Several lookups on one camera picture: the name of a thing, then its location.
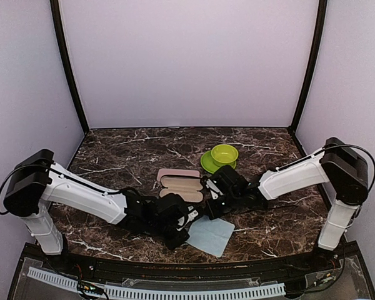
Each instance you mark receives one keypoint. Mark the black glasses case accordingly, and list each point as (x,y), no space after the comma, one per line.
(189,188)

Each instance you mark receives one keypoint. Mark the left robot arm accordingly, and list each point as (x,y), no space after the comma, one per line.
(39,179)

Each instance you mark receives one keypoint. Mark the green plate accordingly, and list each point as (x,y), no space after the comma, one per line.
(209,164)

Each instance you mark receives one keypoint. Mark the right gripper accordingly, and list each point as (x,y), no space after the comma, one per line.
(214,213)

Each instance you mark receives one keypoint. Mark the right black frame post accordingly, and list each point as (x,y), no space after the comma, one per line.
(311,65)

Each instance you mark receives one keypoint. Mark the black sunglasses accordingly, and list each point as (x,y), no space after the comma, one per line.
(272,205)

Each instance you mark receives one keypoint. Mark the white slotted cable duct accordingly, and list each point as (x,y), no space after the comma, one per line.
(155,290)

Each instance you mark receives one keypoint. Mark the black frame post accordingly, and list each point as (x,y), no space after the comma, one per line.
(66,64)
(311,65)

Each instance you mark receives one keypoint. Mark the pink glasses case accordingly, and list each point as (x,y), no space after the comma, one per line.
(177,172)

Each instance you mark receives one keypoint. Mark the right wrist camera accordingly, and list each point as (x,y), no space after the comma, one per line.
(209,185)

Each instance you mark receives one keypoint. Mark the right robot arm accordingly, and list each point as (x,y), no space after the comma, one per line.
(336,163)

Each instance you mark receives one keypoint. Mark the green bowl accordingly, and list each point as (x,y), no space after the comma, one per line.
(224,154)

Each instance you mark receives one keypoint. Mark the black table front rail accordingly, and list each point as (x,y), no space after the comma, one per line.
(291,269)

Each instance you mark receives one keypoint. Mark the left black frame post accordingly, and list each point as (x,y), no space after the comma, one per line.
(66,64)

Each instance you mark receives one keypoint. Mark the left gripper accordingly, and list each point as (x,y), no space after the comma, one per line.
(173,244)

